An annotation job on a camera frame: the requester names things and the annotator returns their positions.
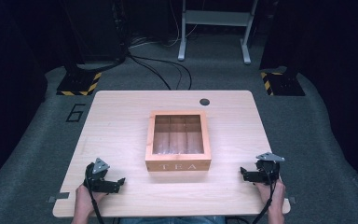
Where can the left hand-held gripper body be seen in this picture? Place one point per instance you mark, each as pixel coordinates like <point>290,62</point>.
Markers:
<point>97,178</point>

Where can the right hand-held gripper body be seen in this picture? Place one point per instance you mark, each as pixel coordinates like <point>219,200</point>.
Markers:
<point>268,170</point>

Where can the wooden tea box glass lid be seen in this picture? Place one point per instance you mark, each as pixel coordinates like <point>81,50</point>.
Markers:
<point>178,163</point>

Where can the person's left hand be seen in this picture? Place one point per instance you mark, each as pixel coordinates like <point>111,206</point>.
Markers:
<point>85,199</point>

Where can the person's right hand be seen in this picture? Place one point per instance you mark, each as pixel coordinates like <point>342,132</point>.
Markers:
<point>275,194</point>

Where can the grey tape piece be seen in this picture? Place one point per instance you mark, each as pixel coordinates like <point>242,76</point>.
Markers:
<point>57,197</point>
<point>292,199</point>

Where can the black stand base hazard tape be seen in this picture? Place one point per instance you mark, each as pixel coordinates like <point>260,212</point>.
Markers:
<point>284,83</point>
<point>79,82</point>

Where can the white metal stand frame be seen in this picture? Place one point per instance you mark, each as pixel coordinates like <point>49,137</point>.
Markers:
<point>216,18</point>

